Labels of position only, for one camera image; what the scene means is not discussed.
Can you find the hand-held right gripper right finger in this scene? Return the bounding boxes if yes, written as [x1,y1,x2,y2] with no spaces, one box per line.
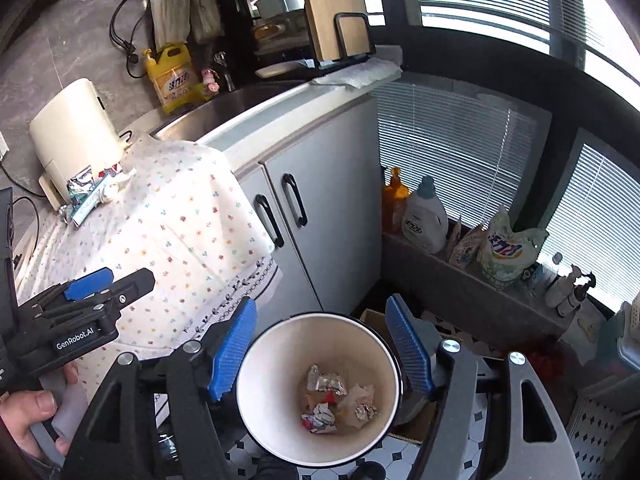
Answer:
[385,294,583,480]

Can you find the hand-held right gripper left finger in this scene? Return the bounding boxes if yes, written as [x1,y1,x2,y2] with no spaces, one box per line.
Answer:
[75,297,258,480]

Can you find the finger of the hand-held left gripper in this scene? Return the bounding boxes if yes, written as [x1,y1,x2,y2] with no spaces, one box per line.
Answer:
[94,268,156,312]
[64,267,116,304]

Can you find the brown paper wrapper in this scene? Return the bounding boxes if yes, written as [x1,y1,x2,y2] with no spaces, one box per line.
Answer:
[340,383,380,429]

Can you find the silver foil ball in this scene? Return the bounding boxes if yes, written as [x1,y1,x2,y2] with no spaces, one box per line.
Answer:
[306,364,349,396]

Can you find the white trash bin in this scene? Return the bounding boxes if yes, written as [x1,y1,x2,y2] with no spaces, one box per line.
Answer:
[236,312,402,471]

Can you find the blue silver foil wrapper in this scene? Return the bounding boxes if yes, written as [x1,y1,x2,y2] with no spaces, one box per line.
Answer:
[300,402,337,434]

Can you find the person's left hand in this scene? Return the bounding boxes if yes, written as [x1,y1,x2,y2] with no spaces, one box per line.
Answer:
[0,364,80,472]

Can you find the floral tablecloth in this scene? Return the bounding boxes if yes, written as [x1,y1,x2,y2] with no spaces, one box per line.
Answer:
[17,137,284,367]

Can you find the blue toothpaste box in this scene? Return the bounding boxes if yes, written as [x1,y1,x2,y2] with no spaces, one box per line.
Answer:
[70,187,124,226]

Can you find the crumpled white tissue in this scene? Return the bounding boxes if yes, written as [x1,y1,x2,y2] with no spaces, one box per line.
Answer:
[102,170,139,204]

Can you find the small printed bag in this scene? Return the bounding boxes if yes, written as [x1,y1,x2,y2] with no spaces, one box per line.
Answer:
[447,219,489,267]

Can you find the white laundry detergent bottle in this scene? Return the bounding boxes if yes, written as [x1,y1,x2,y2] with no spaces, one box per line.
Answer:
[402,176,450,255]

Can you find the laundry detergent refill bag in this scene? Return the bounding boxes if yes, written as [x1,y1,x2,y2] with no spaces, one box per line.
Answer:
[477,207,549,289]

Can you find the orange bottle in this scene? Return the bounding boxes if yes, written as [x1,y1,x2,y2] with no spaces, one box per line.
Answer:
[382,166,412,235]

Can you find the white air fryer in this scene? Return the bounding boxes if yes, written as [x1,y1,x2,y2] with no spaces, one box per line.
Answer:
[28,78,126,197]

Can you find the white pump bottle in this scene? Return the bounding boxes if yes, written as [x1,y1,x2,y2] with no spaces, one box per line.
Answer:
[545,265,597,317]

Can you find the white plastic basket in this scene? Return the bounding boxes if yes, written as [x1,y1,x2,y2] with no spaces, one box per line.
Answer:
[569,297,640,443]

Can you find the steel sink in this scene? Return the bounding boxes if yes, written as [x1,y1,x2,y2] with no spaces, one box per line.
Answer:
[150,85,313,143]

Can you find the white kitchen cabinet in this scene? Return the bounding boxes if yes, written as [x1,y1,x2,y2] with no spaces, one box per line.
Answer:
[195,77,386,313]

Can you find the yellow dish soap bottle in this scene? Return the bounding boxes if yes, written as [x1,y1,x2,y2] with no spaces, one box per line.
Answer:
[142,42,200,115]

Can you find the white window blind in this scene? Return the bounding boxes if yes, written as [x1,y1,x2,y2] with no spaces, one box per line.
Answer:
[372,0,640,306]

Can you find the sink faucet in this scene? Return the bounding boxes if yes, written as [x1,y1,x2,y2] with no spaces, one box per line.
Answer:
[215,51,236,92]

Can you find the hanging clear plastic bag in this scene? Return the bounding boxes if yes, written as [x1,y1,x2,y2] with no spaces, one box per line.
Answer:
[150,0,192,49]
[187,0,224,44]

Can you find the white dish cloth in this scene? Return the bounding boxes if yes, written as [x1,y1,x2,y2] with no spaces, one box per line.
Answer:
[311,56,404,87]

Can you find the steel pan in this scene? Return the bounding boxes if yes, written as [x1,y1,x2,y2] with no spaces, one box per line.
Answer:
[250,17,301,43]

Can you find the black dish rack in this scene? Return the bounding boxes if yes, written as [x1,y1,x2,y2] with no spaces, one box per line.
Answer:
[220,0,321,68]

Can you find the black cutting board holder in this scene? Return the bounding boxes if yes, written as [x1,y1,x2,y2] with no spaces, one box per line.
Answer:
[314,12,377,70]

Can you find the wooden cutting board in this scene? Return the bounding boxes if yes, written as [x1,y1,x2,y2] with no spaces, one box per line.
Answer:
[294,0,372,61]

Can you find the black power plug cable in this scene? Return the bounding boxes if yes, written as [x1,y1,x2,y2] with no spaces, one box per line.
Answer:
[0,162,48,198]

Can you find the black cabinet door handle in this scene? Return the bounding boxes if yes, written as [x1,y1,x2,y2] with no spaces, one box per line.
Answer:
[281,173,308,227]
[253,194,284,249]

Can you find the black hanging cable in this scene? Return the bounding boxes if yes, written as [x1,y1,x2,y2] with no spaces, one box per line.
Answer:
[110,0,154,79]

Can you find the black window frame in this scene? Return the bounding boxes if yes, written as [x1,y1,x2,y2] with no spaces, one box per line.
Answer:
[350,0,640,321]

